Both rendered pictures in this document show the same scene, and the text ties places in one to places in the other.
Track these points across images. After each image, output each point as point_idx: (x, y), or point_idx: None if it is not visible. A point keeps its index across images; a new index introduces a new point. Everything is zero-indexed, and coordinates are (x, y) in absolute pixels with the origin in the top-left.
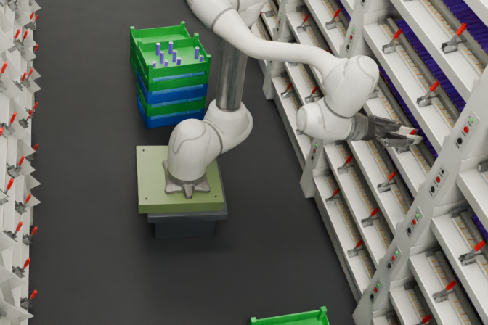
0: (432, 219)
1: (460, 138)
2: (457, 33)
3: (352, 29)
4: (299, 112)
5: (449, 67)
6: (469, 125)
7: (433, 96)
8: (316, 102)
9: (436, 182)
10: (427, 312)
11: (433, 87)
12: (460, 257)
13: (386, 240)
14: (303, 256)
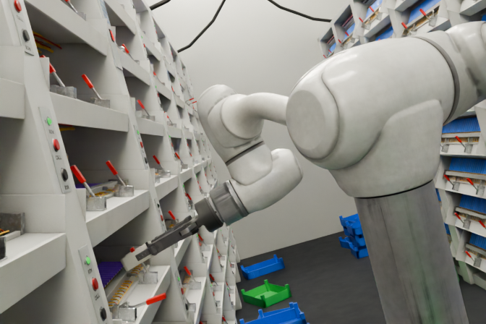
0: (174, 257)
1: (145, 158)
2: (92, 85)
3: (86, 266)
4: (296, 158)
5: (118, 114)
6: (139, 139)
7: (110, 187)
8: (271, 155)
9: (162, 222)
10: None
11: (114, 168)
12: (176, 244)
13: None
14: None
